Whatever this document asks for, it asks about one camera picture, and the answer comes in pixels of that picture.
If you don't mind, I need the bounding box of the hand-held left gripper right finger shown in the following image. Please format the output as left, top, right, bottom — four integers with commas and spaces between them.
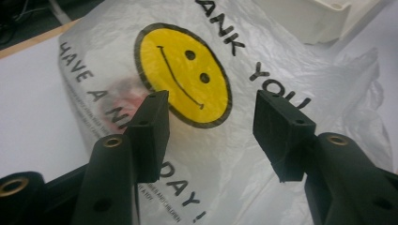
252, 89, 398, 225

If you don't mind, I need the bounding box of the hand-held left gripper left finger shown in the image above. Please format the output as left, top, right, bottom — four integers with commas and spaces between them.
69, 90, 172, 225

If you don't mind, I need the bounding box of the white smiley plastic bag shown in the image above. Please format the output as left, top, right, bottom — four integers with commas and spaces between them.
57, 0, 396, 225

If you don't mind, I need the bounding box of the reddish dark object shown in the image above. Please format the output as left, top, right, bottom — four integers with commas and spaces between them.
99, 78, 148, 126

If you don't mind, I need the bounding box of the grey metal stand pole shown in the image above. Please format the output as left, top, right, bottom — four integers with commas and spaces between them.
47, 0, 73, 26

